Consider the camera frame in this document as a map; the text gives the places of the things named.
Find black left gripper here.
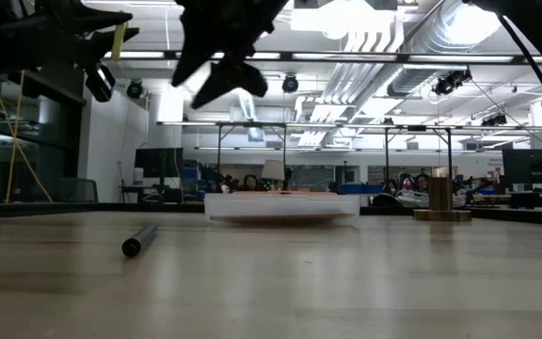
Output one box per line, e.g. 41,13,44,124
0,0,140,79

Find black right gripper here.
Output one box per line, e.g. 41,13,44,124
171,0,291,109

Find thick yellow highlighter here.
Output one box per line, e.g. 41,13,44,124
112,21,127,63

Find clear plastic supply box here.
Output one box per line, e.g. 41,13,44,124
203,192,361,226

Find dark grey capped pen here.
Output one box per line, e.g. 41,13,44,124
120,223,159,258

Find white lamp shade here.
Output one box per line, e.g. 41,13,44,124
261,158,286,182

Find grey mesh chair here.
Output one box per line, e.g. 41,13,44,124
58,177,99,203

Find brass cylinder stand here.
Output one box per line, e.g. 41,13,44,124
412,176,472,223

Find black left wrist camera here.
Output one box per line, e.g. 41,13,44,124
85,63,117,104

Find black workstation frame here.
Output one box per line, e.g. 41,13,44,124
383,124,454,180
215,121,289,192

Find overhead frame light bar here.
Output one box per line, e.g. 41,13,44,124
104,49,542,66

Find black frame handle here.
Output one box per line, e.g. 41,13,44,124
374,192,399,211

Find black ceiling camera cluster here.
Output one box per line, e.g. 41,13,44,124
432,69,472,96

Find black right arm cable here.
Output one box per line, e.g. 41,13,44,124
496,13,542,134

